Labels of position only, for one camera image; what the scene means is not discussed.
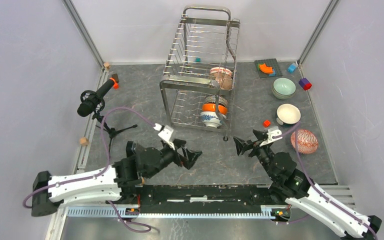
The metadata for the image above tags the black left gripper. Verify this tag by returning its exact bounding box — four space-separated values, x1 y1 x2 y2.
146 138 202 178

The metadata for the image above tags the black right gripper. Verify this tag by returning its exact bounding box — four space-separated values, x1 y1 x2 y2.
232 129 276 180

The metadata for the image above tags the blue zigzag patterned bowl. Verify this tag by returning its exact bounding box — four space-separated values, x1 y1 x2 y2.
290 129 319 154

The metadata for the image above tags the pale green ceramic bowl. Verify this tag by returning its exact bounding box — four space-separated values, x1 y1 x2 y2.
271 88 296 100

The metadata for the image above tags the steel two-tier dish rack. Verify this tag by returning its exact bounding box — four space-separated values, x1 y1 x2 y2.
159 4 241 142

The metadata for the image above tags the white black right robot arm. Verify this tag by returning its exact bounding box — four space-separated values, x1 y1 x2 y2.
233 129 382 240

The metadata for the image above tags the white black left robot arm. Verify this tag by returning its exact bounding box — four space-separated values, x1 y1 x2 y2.
31 139 202 217

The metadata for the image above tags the orange red small cube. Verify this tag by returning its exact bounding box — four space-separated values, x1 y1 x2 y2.
262 119 272 128

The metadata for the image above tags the blue white porcelain bowl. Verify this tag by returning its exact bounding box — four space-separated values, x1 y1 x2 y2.
200 111 223 128

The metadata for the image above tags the orange bowl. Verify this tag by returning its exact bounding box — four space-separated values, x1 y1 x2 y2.
201 103 228 115

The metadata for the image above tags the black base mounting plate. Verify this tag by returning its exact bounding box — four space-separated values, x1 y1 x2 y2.
105 184 292 215

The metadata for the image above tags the black clear-top container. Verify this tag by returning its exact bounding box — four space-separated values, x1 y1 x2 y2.
125 141 140 158

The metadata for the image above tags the black white patterned bowl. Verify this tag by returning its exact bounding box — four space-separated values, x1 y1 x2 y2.
203 94 229 107

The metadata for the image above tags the brown patterned bowl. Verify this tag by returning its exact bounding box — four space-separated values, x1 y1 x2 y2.
209 72 233 90

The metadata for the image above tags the orange curved block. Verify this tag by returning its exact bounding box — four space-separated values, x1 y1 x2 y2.
258 63 275 75

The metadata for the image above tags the purple red block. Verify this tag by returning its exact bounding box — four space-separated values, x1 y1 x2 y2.
298 77 313 91

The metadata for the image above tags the red white patterned bowl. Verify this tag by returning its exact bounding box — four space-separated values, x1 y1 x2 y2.
209 67 234 77

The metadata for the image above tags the grey building baseplate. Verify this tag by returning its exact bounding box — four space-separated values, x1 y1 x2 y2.
254 58 283 78

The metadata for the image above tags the light blue block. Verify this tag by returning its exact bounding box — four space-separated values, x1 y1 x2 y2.
287 62 299 74

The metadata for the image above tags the black microphone on tripod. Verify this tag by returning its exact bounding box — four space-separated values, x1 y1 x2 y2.
77 78 138 154

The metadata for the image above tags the wooden cube back corner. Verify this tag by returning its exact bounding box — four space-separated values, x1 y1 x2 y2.
103 62 111 70

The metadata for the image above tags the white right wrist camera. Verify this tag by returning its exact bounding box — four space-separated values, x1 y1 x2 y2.
259 126 283 147

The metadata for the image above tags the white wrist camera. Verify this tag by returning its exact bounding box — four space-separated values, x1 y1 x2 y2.
259 126 283 147
153 123 176 150

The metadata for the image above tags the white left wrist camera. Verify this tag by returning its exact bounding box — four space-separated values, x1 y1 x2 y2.
153 123 176 150

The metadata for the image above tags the wooden cube left rail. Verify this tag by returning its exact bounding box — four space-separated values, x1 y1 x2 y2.
79 137 90 146

